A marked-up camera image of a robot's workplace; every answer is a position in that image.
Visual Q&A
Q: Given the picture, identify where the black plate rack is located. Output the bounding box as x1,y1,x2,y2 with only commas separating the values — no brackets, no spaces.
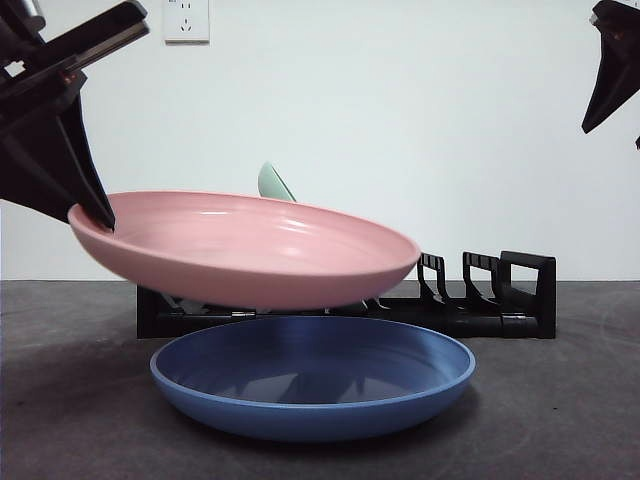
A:
135,249,557,341

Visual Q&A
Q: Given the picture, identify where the white wall socket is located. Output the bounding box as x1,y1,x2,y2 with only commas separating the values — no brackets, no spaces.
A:
163,0,210,45

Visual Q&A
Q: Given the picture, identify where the pink plate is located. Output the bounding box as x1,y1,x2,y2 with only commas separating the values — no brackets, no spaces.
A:
67,189,421,310

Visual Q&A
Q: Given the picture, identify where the blue plate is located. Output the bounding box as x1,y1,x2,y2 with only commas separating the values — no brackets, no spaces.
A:
149,314,477,444

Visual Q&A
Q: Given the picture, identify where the green plate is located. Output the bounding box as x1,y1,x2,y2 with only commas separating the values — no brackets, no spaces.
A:
257,160,382,312

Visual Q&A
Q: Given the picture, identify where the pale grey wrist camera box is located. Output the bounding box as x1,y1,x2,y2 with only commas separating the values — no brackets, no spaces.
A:
19,0,47,31

